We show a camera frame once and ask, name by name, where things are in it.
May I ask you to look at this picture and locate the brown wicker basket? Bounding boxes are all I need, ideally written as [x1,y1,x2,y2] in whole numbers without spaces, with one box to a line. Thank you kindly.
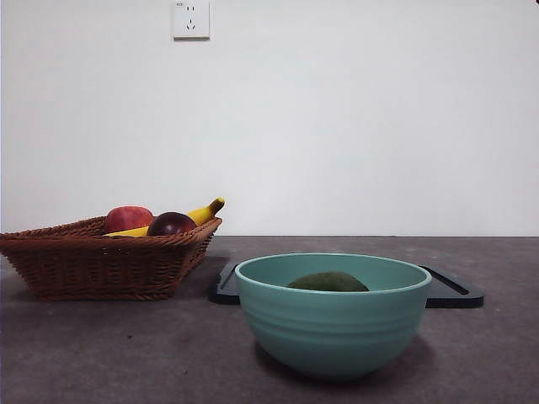
[0,216,223,302]

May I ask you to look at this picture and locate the green avocado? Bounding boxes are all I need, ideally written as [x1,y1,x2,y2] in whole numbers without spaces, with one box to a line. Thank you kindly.
[286,271,370,292]

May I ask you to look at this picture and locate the dark red plum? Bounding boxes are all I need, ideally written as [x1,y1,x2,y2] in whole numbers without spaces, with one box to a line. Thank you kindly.
[147,211,198,237]

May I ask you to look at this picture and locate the teal ribbed bowl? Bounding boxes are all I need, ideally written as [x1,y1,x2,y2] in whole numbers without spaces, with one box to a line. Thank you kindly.
[234,252,434,382]

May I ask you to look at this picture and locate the red apple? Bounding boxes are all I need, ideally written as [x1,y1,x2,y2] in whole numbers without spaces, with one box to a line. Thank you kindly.
[104,205,155,235]

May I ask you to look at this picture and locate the white wall power outlet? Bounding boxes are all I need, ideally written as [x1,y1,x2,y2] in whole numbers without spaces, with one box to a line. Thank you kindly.
[172,0,211,42]

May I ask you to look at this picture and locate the black rectangular tray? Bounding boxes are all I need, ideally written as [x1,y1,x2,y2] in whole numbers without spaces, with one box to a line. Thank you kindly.
[209,261,485,310]

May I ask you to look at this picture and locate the yellow banana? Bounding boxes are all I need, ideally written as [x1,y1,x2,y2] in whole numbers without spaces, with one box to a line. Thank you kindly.
[103,196,226,238]

